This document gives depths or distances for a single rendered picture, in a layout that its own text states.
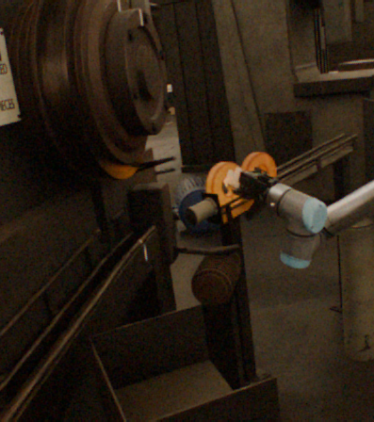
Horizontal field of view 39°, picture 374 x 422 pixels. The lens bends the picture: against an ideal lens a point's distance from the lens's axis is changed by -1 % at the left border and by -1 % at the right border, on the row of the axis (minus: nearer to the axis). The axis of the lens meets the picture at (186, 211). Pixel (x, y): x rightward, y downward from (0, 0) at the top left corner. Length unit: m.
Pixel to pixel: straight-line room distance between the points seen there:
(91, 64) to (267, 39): 2.87
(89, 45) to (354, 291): 1.27
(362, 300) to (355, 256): 0.17
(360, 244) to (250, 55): 2.32
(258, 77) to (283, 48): 0.27
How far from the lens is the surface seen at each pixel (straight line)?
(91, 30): 1.13
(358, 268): 1.91
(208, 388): 0.93
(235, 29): 3.95
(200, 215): 1.63
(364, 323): 2.01
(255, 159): 1.80
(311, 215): 1.49
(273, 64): 3.88
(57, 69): 1.07
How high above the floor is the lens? 1.13
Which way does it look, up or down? 16 degrees down
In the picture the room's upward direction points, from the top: 8 degrees counter-clockwise
